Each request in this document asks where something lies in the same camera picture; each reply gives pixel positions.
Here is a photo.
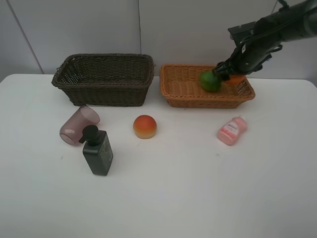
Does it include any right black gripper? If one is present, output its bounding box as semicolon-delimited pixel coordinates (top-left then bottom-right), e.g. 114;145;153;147
214;39;282;81

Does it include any orange tangerine fruit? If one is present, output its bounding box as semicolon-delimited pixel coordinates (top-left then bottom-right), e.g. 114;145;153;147
225;75;246;86

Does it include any green mango fruit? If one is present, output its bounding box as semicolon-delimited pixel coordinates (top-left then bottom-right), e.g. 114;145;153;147
200;71;221;92

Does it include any pink lotion bottle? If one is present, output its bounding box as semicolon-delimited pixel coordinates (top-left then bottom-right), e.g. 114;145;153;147
216;116;247;146

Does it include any dark green pump bottle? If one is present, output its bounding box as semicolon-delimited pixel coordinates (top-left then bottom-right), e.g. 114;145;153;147
79;125;113;176

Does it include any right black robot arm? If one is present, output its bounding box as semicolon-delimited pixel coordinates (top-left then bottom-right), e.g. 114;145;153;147
212;0;317;81

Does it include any light orange wicker basket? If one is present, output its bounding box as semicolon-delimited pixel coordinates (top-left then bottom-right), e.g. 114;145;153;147
159;63;255;109

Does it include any red yellow peach fruit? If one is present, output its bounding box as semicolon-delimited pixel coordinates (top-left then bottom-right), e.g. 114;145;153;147
133;115;157;139

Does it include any dark brown wicker basket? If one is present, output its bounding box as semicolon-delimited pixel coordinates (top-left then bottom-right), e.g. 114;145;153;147
52;54;155;107

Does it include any translucent purple plastic cup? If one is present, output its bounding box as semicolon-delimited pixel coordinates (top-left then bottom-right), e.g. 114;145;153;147
59;106;100;145

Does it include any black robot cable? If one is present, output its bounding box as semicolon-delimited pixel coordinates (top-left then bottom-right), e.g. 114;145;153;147
237;0;317;50

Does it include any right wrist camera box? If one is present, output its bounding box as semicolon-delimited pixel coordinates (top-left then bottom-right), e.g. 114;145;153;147
228;21;256;46

